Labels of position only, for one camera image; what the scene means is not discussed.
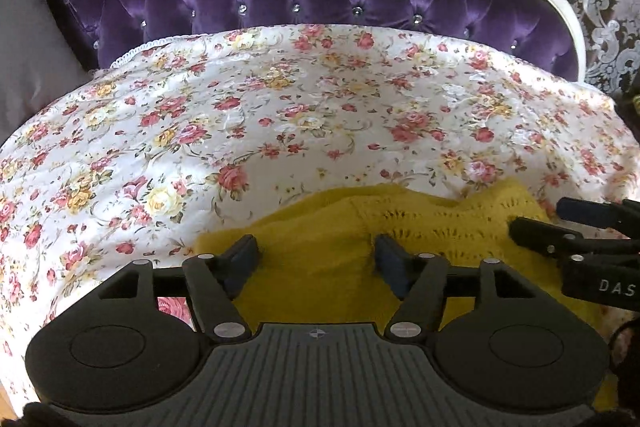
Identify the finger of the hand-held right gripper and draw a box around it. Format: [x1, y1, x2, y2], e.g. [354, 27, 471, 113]
[508, 216, 640, 259]
[556, 196, 640, 230]

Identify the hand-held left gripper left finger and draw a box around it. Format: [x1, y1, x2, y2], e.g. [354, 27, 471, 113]
[96, 234, 261, 342]

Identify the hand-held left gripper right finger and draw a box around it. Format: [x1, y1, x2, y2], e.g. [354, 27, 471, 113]
[375, 234, 543, 342]

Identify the yellow knitted garment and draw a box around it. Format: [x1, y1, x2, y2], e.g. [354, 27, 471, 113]
[192, 178, 622, 414]

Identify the floral quilted bedspread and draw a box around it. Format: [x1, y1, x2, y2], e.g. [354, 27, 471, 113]
[0, 23, 640, 390]

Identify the grey pillow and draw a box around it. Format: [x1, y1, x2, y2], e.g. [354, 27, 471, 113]
[0, 0, 97, 146]

